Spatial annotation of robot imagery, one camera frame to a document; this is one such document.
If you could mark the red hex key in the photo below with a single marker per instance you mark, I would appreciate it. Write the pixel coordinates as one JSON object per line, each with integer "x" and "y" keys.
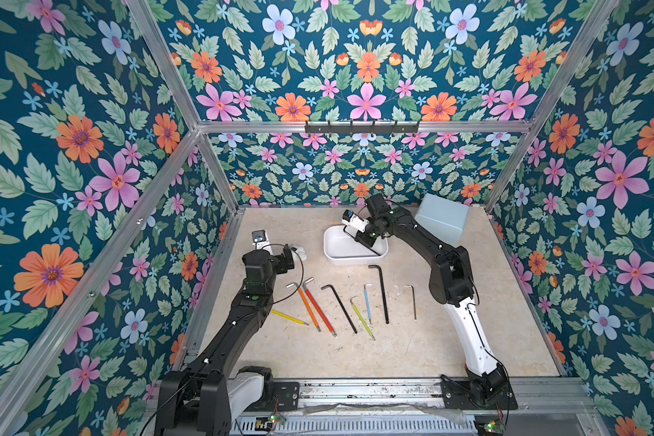
{"x": 307, "y": 288}

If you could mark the medium black hex key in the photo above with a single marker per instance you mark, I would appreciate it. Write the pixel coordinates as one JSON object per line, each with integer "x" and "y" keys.
{"x": 341, "y": 305}

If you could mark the white storage box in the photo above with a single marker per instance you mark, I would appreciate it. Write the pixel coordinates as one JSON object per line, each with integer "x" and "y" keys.
{"x": 340, "y": 249}

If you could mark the green hex key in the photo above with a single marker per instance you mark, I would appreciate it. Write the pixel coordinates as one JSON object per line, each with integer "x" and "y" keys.
{"x": 364, "y": 323}

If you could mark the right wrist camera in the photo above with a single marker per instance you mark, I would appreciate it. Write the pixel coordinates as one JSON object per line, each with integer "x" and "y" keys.
{"x": 353, "y": 220}

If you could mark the small white figurine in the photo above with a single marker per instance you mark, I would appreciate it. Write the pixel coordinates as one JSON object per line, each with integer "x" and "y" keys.
{"x": 300, "y": 252}

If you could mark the thin black hex key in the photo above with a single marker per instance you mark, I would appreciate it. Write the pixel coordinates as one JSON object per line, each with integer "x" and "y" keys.
{"x": 362, "y": 245}

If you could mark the light blue cube box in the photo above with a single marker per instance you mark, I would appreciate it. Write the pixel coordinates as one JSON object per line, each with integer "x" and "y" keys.
{"x": 443, "y": 218}

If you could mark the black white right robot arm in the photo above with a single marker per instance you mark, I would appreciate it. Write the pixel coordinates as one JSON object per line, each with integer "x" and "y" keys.
{"x": 451, "y": 284}

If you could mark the black hook rail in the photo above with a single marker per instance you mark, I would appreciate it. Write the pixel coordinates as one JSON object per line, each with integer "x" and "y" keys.
{"x": 353, "y": 127}

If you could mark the yellow hex key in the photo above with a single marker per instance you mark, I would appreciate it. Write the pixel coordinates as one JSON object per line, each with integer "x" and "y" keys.
{"x": 289, "y": 318}

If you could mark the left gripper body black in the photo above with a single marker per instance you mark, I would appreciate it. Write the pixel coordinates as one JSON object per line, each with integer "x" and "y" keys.
{"x": 277, "y": 266}

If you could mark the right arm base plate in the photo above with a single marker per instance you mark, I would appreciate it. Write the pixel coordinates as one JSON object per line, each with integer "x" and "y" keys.
{"x": 488, "y": 392}

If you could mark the orange hex key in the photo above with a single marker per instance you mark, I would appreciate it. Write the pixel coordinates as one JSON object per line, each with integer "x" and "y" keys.
{"x": 307, "y": 305}

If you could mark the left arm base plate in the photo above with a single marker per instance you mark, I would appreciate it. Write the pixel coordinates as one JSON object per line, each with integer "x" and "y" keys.
{"x": 272, "y": 393}

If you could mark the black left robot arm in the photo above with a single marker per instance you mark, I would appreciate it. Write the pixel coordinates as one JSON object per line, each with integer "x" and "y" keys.
{"x": 202, "y": 399}

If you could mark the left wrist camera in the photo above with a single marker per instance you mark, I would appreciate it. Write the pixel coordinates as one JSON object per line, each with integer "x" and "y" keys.
{"x": 261, "y": 241}

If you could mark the light blue hex key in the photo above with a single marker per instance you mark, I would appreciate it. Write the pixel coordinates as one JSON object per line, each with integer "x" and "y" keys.
{"x": 367, "y": 302}

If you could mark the white slotted cable duct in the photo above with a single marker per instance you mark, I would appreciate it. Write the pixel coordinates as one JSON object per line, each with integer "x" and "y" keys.
{"x": 353, "y": 425}

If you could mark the large black hex key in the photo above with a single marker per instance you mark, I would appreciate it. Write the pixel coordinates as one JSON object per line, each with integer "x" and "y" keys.
{"x": 379, "y": 271}

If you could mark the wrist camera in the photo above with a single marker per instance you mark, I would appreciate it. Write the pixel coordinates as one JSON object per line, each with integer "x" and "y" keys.
{"x": 353, "y": 220}
{"x": 261, "y": 241}

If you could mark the small silver hex key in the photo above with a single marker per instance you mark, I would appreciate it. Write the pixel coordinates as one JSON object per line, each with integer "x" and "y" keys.
{"x": 413, "y": 299}

